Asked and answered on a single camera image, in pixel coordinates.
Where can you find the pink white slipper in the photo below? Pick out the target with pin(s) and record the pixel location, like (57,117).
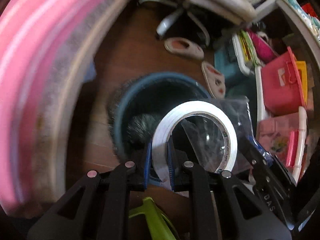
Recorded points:
(215,80)
(184,47)

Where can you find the white tape roll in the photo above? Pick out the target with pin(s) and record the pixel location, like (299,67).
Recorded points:
(168,124)

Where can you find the lime green plastic stool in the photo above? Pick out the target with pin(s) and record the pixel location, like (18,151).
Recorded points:
(159,225)

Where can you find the clear plastic wrapper trash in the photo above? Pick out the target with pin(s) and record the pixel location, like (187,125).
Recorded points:
(212,142)

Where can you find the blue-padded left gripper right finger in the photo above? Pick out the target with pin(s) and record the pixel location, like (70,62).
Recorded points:
(170,162)

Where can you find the pink striped bed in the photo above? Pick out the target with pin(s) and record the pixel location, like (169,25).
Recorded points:
(47,48)

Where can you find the pink plastic storage box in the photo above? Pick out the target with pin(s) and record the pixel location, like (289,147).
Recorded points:
(282,86)

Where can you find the white office chair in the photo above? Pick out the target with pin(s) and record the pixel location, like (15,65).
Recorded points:
(238,12)

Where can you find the blue trash bin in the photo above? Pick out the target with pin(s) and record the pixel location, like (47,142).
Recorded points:
(137,106)

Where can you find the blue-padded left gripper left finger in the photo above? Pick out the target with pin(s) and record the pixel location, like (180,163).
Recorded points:
(147,163)

